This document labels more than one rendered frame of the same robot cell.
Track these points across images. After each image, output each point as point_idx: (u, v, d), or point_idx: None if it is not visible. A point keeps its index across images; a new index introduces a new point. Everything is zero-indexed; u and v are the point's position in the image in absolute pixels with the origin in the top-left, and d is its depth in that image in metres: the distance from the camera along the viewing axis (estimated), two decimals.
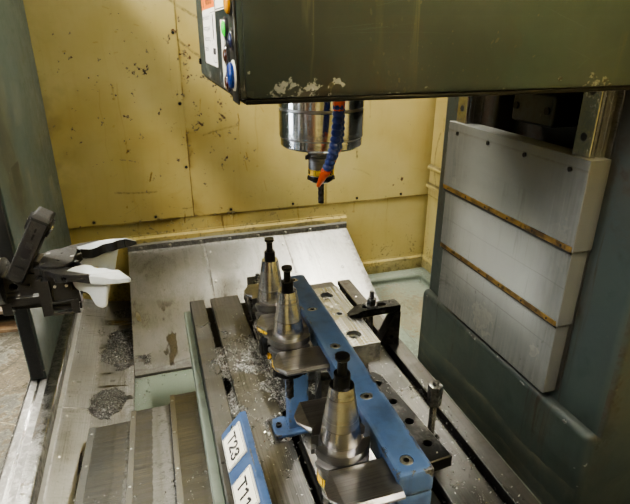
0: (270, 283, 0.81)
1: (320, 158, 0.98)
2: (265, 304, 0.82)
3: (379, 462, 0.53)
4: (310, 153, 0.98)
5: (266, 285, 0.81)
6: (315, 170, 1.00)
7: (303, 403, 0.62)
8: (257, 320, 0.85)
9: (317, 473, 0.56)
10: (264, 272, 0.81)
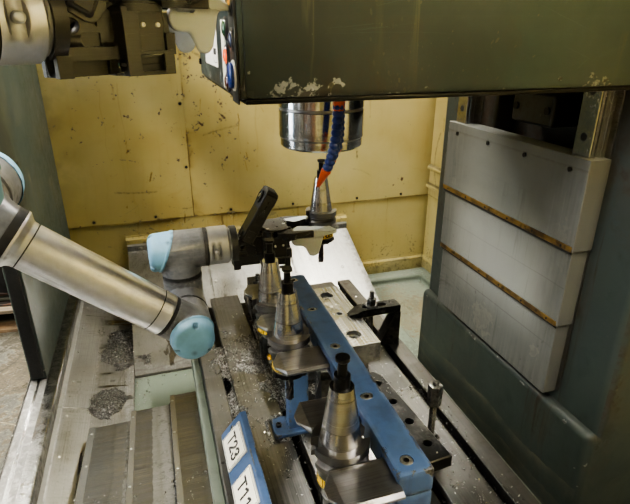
0: (270, 284, 0.81)
1: (320, 222, 1.03)
2: (265, 305, 0.82)
3: (379, 462, 0.53)
4: (311, 217, 1.03)
5: (266, 286, 0.82)
6: None
7: (303, 403, 0.62)
8: (257, 321, 0.85)
9: (317, 474, 0.56)
10: (264, 273, 0.81)
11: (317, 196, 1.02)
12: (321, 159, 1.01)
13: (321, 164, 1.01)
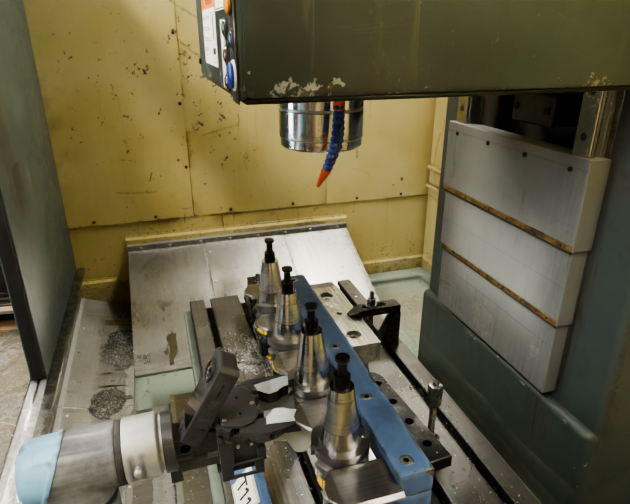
0: (270, 284, 0.81)
1: None
2: (265, 305, 0.82)
3: (379, 462, 0.53)
4: (296, 394, 0.63)
5: (266, 286, 0.82)
6: None
7: (303, 403, 0.62)
8: (257, 321, 0.85)
9: (317, 474, 0.56)
10: (264, 273, 0.81)
11: (306, 362, 0.62)
12: (311, 304, 0.61)
13: (312, 312, 0.61)
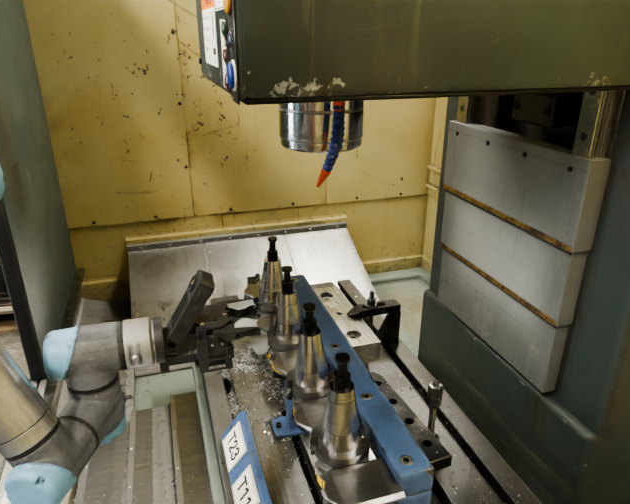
0: (272, 282, 0.81)
1: None
2: (267, 303, 0.82)
3: (379, 462, 0.53)
4: (295, 395, 0.63)
5: (268, 284, 0.81)
6: None
7: (303, 403, 0.62)
8: (258, 319, 0.85)
9: (317, 474, 0.56)
10: (266, 271, 0.81)
11: (305, 363, 0.62)
12: (309, 305, 0.61)
13: (310, 313, 0.61)
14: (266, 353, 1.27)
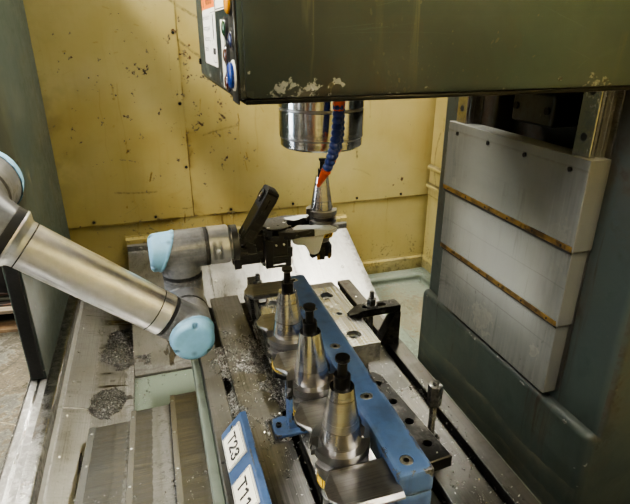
0: (322, 194, 1.02)
1: None
2: (318, 212, 1.03)
3: (379, 462, 0.53)
4: (295, 395, 0.63)
5: (319, 196, 1.02)
6: None
7: (303, 403, 0.62)
8: None
9: (317, 474, 0.56)
10: (317, 185, 1.02)
11: (305, 363, 0.62)
12: (309, 305, 0.61)
13: (310, 313, 0.61)
14: (266, 353, 1.27)
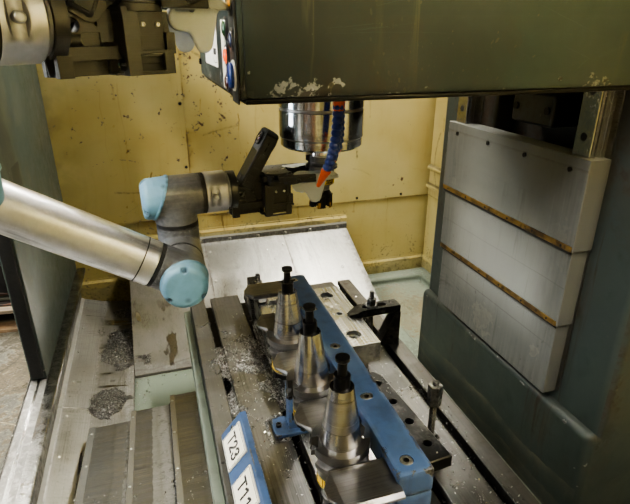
0: None
1: None
2: (319, 157, 0.98)
3: (379, 462, 0.53)
4: (295, 395, 0.63)
5: None
6: None
7: (303, 403, 0.62)
8: None
9: (317, 474, 0.56)
10: None
11: (305, 363, 0.62)
12: (309, 305, 0.61)
13: (310, 313, 0.61)
14: (266, 353, 1.27)
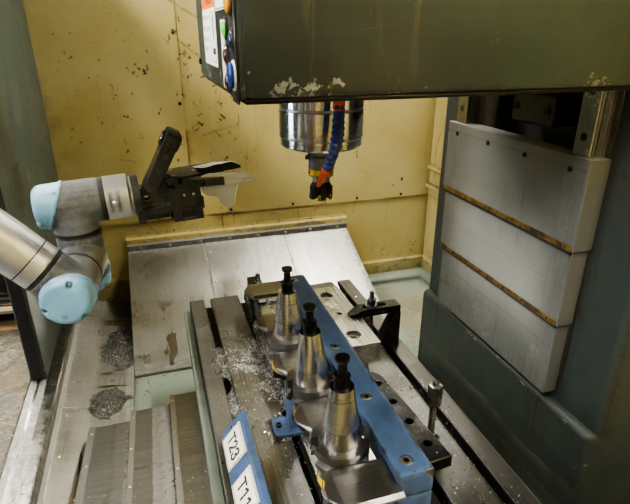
0: None
1: None
2: None
3: (379, 462, 0.53)
4: (295, 395, 0.63)
5: None
6: None
7: (303, 403, 0.62)
8: (309, 166, 1.01)
9: (317, 474, 0.56)
10: None
11: (305, 363, 0.62)
12: (309, 305, 0.61)
13: (310, 313, 0.61)
14: (266, 353, 1.27)
